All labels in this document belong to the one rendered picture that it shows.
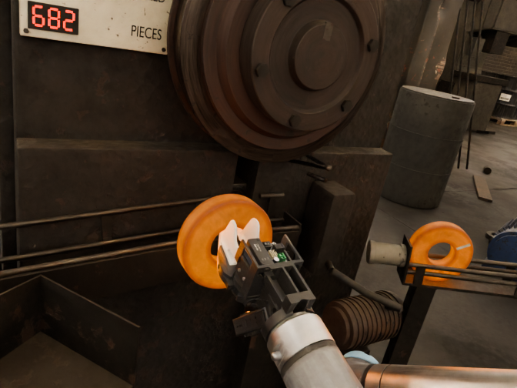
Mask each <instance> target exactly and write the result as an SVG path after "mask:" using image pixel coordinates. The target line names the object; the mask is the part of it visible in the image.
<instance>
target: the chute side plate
mask: <svg viewBox="0 0 517 388"><path fill-rule="evenodd" d="M285 234H286V235H287V237H288V238H289V240H290V241H291V243H292V245H293V246H294V247H295V245H296V241H297V238H298V234H299V231H298V230H295V231H287V232H273V233H272V243H276V244H278V243H281V241H282V238H283V236H284V235H285ZM285 251H289V257H290V258H291V260H292V257H293V254H294V252H293V250H292V248H291V247H290V245H289V244H288V245H287V247H286V249H285ZM211 254H212V255H214V256H217V255H218V239H214V240H213V242H212V246H211ZM40 274H42V275H43V276H46V277H47V278H49V279H51V280H53V281H55V282H57V283H59V284H61V285H62V286H64V287H66V288H68V289H70V290H72V291H74V292H76V293H77V294H79V295H81V296H84V297H85V298H87V299H89V300H91V299H97V298H102V297H105V296H111V295H115V294H119V293H125V292H129V291H132V290H137V289H143V288H146V287H150V286H157V285H160V284H164V283H170V282H174V281H178V280H181V279H187V278H190V276H189V275H188V273H187V272H186V271H185V269H184V268H183V266H182V264H181V263H180V261H179V259H178V253H177V246H173V247H169V248H164V249H157V250H152V251H148V252H143V253H136V254H131V255H127V256H120V257H115V258H111V259H103V260H98V261H94V262H89V263H81V264H77V265H73V266H65V267H60V268H56V269H48V270H43V271H39V272H35V273H27V274H22V275H18V276H10V277H5V278H1V279H0V293H3V292H5V291H7V290H9V289H11V288H13V287H15V286H17V285H19V284H21V283H23V282H25V281H28V280H30V279H32V278H34V277H36V276H38V275H40Z"/></svg>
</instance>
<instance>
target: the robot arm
mask: <svg viewBox="0 0 517 388"><path fill-rule="evenodd" d="M259 230H260V225H259V222H258V220H257V219H255V218H253V219H251V220H250V221H249V223H248V224H247V225H246V227H245V228H244V229H243V230H242V229H240V228H238V227H237V225H236V223H235V220H231V221H230V223H229V224H228V226H227V228H226V229H225V230H223V231H221V232H220V233H219V238H218V258H217V270H218V274H219V276H220V278H221V280H222V281H223V283H224V284H225V286H226V289H227V290H231V291H232V293H233V294H234V296H235V297H236V301H238V302H240V303H243V304H244V306H245V307H248V306H251V307H252V309H253V310H254V311H247V312H245V313H243V314H240V315H239V316H240V317H238V318H236V319H233V320H232V321H233V324H234V328H235V334H236V336H242V335H244V337H247V336H256V335H257V334H258V333H262V335H263V337H264V339H265V341H266V343H267V347H268V350H269V352H270V354H271V359H272V360H273V361H274V362H275V365H276V366H277V368H278V370H279V372H280V374H281V377H282V379H283V381H284V383H285V385H286V387H287V388H517V370H507V369H489V368H470V367H451V366H414V365H395V364H379V362H378V361H377V360H376V359H375V358H373V357H372V356H369V355H367V354H365V353H364V352H362V351H351V352H348V353H346V354H345V355H344V356H343V355H342V353H341V351H340V350H339V348H338V347H337V345H336V344H335V341H334V339H333V338H332V335H331V334H330V332H329V331H328V329H327V328H326V326H325V324H324V323H323V322H322V320H321V318H320V317H319V316H318V315H317V314H315V312H314V311H313V309H312V305H313V303H314V302H315V299H316V298H315V296H314V295H313V293H312V291H311V290H310V288H309V287H308V285H307V284H306V282H305V280H304V279H303V278H302V276H301V274H300V273H299V270H300V268H301V266H302V264H303V262H304V261H303V259H302V257H301V256H300V255H299V253H298V252H297V250H296V249H295V247H294V246H293V245H292V243H291V241H290V240H289V238H288V237H287V235H286V234H285V235H284V236H283V238H282V241H281V243H278V244H276V243H275V242H273V243H270V241H267V242H261V240H260V238H259ZM288 244H289V245H290V247H291V248H292V250H293V252H294V254H295V255H296V257H295V259H294V260H291V258H290V257H289V255H288V253H287V252H286V251H285V249H286V247H287V245H288ZM284 254H285V255H284ZM286 258H287V259H288V261H287V259H286ZM256 309H257V310H256Z"/></svg>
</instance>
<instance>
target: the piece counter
mask: <svg viewBox="0 0 517 388"><path fill-rule="evenodd" d="M35 7H36V8H42V6H40V5H35ZM35 7H32V14H34V15H35ZM51 10H55V11H58V9H57V8H51ZM51 10H50V9H49V10H48V16H49V17H51ZM35 17H39V18H42V15H35V16H32V23H33V24H35ZM58 18H60V11H58ZM58 18H54V17H51V18H50V19H54V20H58ZM50 19H49V18H48V25H49V26H50ZM72 20H73V21H74V20H75V14H72ZM72 20H68V19H66V20H65V21H63V28H65V22H72ZM42 25H45V18H42ZM42 25H39V24H35V26H39V27H42ZM58 27H59V28H60V21H59V20H58ZM58 27H55V26H50V28H55V29H58ZM65 30H66V31H71V32H72V29H70V28H65Z"/></svg>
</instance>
